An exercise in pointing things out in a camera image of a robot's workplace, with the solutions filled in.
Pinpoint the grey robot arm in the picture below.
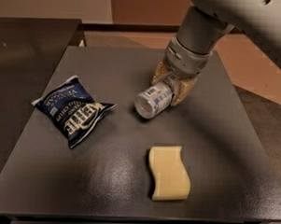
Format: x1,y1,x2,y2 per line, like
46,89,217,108
152,0,281,106

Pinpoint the yellow wavy sponge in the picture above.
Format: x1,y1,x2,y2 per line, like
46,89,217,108
148,146,190,201

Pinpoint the blue plastic water bottle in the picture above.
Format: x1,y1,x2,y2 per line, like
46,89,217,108
134,80,173,119

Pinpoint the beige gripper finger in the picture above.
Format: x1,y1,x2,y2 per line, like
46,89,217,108
171,76,197,107
151,59,173,86

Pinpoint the blue chip bag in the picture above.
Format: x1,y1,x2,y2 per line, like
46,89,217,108
32,76,115,149

